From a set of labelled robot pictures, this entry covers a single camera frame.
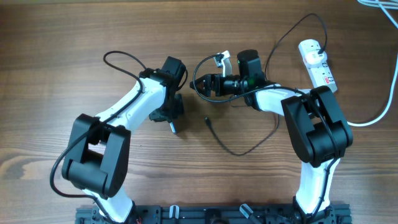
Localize smartphone with teal screen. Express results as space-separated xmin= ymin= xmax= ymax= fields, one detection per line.
xmin=169 ymin=122 xmax=177 ymax=134

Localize black USB charging cable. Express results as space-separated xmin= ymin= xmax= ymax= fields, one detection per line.
xmin=204 ymin=12 xmax=328 ymax=157

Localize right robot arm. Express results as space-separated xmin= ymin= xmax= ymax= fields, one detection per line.
xmin=190 ymin=49 xmax=353 ymax=223

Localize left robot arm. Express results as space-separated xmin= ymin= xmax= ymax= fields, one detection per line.
xmin=56 ymin=57 xmax=188 ymax=223

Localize white charger plug adapter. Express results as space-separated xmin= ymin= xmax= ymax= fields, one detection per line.
xmin=303 ymin=51 xmax=327 ymax=68

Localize white power strip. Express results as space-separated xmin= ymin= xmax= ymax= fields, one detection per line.
xmin=298 ymin=39 xmax=338 ymax=93

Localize black right camera cable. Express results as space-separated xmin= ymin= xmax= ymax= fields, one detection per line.
xmin=192 ymin=54 xmax=341 ymax=224

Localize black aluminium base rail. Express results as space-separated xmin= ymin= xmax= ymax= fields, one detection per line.
xmin=75 ymin=204 xmax=353 ymax=224

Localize white power strip cord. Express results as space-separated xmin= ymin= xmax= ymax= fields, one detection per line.
xmin=346 ymin=52 xmax=398 ymax=128

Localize white cables at corner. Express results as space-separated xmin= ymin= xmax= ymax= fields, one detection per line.
xmin=356 ymin=0 xmax=398 ymax=22

